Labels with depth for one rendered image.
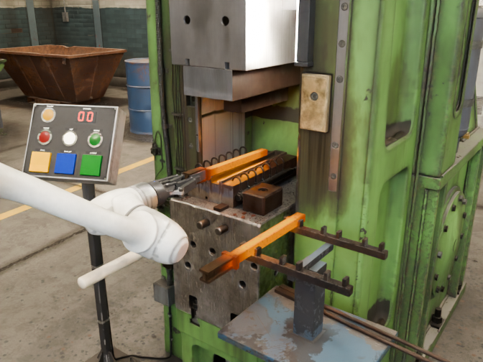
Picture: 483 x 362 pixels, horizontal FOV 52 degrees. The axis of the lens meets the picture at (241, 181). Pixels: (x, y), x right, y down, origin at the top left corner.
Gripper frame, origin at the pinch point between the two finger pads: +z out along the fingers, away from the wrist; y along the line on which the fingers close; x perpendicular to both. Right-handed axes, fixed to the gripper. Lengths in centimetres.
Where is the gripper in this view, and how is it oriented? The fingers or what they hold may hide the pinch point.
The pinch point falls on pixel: (195, 176)
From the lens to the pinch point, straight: 157.2
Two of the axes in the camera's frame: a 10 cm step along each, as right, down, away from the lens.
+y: 8.1, 2.0, -5.5
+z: 5.9, -2.8, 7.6
